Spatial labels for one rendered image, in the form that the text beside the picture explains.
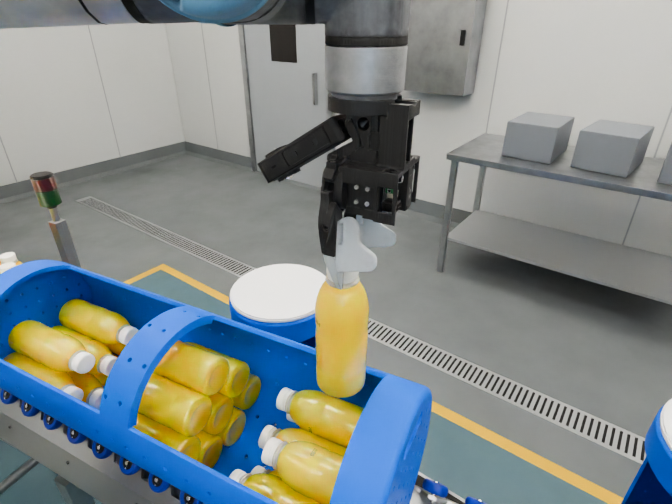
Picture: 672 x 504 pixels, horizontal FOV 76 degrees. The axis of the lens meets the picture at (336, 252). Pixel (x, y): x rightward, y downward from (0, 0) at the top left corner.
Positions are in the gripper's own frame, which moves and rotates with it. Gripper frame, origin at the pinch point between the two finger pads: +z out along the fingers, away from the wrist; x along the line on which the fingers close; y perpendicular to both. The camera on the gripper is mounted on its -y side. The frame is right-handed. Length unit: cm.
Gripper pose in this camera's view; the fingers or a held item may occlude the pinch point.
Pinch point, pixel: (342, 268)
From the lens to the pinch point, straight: 52.0
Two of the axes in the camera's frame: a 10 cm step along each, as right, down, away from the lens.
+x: 4.4, -4.3, 7.8
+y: 9.0, 2.2, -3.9
